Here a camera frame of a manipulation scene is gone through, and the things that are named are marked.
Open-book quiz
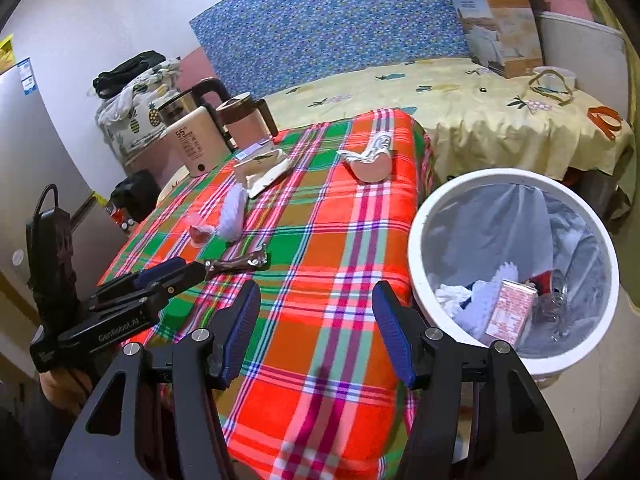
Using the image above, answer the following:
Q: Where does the yellow printed bed sheet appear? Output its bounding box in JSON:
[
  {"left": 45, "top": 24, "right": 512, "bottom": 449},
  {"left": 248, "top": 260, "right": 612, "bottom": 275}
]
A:
[{"left": 157, "top": 55, "right": 636, "bottom": 221}]

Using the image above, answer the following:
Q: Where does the grey refrigerator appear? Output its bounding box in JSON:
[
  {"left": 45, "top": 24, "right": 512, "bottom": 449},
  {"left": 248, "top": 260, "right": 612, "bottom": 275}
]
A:
[{"left": 0, "top": 35, "right": 131, "bottom": 311}]

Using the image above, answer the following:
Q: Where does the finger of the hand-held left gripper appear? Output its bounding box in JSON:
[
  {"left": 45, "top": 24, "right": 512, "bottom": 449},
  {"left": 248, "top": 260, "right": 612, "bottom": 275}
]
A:
[
  {"left": 95, "top": 257, "right": 187, "bottom": 295},
  {"left": 87, "top": 262, "right": 208, "bottom": 312}
]

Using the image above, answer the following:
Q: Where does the clear plastic bottle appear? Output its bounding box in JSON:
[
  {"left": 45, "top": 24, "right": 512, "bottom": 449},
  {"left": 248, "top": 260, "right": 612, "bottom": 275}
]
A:
[{"left": 532, "top": 270, "right": 576, "bottom": 341}]

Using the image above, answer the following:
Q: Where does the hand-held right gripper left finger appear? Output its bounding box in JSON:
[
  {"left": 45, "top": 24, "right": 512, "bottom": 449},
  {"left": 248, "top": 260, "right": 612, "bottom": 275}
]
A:
[{"left": 50, "top": 280, "right": 262, "bottom": 480}]

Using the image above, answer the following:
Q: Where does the pink lidded jug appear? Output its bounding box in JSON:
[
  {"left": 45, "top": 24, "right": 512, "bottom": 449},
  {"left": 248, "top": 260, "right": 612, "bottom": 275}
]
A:
[{"left": 215, "top": 92, "right": 280, "bottom": 153}]

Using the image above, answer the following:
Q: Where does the grey plastic bin liner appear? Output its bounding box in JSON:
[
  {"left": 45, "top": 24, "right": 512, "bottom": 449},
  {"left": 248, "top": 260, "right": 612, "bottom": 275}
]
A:
[{"left": 424, "top": 182, "right": 613, "bottom": 361}]

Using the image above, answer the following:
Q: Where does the black floor appliance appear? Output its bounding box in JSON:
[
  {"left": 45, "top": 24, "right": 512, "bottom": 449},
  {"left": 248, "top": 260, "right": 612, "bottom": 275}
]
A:
[{"left": 107, "top": 170, "right": 162, "bottom": 233}]

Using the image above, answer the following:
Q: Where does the blue floral headboard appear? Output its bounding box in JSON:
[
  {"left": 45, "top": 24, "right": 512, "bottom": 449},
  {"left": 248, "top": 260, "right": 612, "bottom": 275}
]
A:
[{"left": 189, "top": 0, "right": 483, "bottom": 98}]

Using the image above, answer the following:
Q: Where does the white round trash bin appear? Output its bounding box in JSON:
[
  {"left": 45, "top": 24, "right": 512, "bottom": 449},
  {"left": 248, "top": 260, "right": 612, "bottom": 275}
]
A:
[{"left": 407, "top": 167, "right": 621, "bottom": 386}]

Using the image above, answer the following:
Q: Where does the pink cabinet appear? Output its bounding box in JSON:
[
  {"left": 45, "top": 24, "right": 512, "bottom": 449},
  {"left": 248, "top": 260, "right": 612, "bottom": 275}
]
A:
[{"left": 125, "top": 152, "right": 181, "bottom": 177}]

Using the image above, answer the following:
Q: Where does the white tissue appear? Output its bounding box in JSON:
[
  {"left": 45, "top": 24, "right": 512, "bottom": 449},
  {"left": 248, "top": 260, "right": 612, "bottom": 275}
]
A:
[{"left": 435, "top": 262, "right": 506, "bottom": 346}]

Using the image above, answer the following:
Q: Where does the white bowl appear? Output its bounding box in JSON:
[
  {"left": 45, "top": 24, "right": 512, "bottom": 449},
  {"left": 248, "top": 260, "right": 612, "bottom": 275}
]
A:
[{"left": 532, "top": 66, "right": 578, "bottom": 92}]

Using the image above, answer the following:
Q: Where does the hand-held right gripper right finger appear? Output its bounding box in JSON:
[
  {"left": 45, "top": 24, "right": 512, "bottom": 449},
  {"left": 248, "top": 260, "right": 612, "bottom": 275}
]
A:
[{"left": 372, "top": 280, "right": 581, "bottom": 480}]

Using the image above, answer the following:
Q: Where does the orange strap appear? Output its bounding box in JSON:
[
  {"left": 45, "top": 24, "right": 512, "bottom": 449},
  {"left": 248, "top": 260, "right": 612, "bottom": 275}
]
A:
[{"left": 586, "top": 105, "right": 626, "bottom": 141}]

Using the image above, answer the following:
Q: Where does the pineapple print cloth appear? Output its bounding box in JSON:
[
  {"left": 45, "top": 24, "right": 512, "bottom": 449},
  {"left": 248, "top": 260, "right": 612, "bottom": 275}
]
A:
[{"left": 97, "top": 60, "right": 183, "bottom": 161}]

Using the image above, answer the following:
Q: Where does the red carton box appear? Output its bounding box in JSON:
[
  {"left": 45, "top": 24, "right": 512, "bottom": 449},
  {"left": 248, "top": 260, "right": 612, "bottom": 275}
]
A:
[{"left": 484, "top": 280, "right": 538, "bottom": 346}]

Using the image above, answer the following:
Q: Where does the black bag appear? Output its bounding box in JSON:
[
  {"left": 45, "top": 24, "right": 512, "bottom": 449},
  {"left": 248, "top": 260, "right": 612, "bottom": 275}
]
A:
[{"left": 93, "top": 51, "right": 167, "bottom": 100}]

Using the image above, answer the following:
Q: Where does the shiny brown wrapper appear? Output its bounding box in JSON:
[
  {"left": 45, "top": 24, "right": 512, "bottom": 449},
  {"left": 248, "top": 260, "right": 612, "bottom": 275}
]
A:
[{"left": 204, "top": 242, "right": 271, "bottom": 273}]

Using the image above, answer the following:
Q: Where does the small white flat box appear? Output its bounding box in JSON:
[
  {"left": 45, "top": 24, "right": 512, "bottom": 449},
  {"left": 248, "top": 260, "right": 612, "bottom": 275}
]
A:
[{"left": 234, "top": 147, "right": 293, "bottom": 198}]

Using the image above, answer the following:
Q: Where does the black power strip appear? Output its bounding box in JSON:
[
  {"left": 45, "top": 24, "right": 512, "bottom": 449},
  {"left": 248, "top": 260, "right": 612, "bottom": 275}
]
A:
[{"left": 25, "top": 183, "right": 78, "bottom": 316}]

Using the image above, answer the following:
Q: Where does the beige electric kettle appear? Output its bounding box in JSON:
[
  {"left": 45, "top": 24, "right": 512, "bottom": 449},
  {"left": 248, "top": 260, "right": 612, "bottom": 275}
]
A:
[{"left": 167, "top": 105, "right": 236, "bottom": 178}]

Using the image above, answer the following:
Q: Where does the red green plaid tablecloth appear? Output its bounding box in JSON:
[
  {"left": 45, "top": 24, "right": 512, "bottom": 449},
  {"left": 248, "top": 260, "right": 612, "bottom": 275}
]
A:
[{"left": 97, "top": 107, "right": 436, "bottom": 480}]

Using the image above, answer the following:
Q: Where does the white panel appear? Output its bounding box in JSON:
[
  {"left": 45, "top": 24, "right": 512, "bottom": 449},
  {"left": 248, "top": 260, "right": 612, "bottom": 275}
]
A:
[{"left": 535, "top": 10, "right": 628, "bottom": 91}]

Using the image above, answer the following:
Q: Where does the small clear plastic cup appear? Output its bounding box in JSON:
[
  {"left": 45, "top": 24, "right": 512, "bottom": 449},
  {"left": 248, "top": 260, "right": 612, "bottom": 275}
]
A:
[{"left": 189, "top": 224, "right": 217, "bottom": 247}]

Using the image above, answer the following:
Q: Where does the printed cardboard box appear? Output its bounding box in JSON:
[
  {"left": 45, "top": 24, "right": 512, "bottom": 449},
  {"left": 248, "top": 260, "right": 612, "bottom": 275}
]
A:
[{"left": 445, "top": 0, "right": 548, "bottom": 80}]

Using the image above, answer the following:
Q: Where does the steel electric kettle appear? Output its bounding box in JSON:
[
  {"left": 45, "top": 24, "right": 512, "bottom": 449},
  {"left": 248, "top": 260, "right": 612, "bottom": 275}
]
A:
[{"left": 156, "top": 77, "right": 238, "bottom": 153}]

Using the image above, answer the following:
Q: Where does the olive strap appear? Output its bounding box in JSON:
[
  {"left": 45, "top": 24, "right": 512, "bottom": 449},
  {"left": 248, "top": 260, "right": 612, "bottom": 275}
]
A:
[{"left": 522, "top": 67, "right": 576, "bottom": 107}]

